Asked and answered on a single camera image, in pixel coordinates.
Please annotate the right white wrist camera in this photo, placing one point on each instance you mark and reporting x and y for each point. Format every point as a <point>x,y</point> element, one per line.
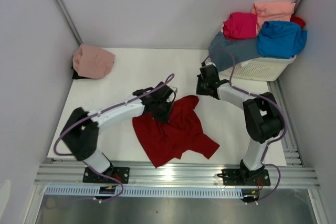
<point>208,65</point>

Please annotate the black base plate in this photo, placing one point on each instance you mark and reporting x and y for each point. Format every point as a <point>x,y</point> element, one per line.
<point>244,177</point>
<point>122,174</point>

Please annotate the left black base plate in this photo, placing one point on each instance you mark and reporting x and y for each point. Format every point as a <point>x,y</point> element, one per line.
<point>122,174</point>

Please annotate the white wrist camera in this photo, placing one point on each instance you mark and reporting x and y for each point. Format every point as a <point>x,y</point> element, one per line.
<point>174,90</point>
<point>208,65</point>

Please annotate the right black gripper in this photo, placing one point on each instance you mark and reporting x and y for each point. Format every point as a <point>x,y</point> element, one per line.
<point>199,91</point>

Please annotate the white laundry basket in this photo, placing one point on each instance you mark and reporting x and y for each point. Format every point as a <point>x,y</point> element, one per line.
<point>262,69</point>

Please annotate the left corner aluminium profile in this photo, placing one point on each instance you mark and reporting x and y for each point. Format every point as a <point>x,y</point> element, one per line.
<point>68,20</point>

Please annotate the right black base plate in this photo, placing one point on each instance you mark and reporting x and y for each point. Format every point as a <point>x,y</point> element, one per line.
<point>244,177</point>

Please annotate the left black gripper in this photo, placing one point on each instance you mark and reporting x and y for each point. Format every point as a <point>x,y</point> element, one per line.
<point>164,118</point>

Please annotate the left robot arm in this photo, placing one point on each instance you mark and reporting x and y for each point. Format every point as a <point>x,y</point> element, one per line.
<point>80,134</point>

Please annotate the folded pink t-shirt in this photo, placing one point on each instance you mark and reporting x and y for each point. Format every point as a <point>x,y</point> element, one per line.
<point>91,62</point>

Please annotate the slate blue t-shirt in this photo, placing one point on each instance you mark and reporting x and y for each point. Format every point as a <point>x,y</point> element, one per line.
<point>221,49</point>

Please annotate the white garment in basket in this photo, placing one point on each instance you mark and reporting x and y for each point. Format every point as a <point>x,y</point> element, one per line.
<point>245,63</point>

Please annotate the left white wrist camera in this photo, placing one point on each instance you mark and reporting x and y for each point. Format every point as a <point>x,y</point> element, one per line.
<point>174,90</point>

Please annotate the bright red t-shirt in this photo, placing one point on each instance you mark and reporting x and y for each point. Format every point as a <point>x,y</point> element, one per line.
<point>298,20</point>

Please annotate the salmon pink t-shirt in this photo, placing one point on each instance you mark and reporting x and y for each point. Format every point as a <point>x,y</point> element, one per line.
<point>272,11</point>

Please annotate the aluminium mounting rail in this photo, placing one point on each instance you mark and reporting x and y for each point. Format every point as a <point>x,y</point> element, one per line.
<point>70,172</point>

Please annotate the magenta t-shirt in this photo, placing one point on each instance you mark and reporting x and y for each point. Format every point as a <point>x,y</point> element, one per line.
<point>240,26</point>

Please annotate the dark red t-shirt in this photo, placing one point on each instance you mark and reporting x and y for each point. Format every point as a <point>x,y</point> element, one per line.
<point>163,142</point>

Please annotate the white slotted cable duct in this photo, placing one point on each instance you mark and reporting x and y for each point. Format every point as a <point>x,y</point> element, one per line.
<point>133,191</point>

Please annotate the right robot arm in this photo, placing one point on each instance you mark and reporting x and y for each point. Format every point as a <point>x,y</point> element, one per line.
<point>264,123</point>

